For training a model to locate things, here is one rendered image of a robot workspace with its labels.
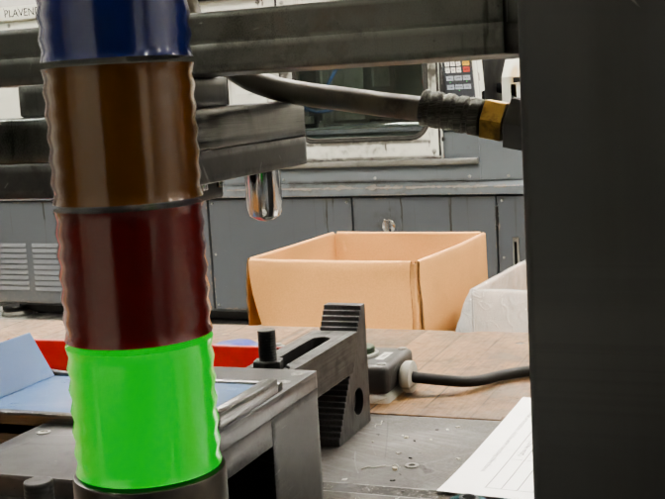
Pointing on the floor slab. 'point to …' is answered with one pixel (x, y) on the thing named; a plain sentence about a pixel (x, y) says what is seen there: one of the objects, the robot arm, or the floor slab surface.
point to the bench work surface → (509, 355)
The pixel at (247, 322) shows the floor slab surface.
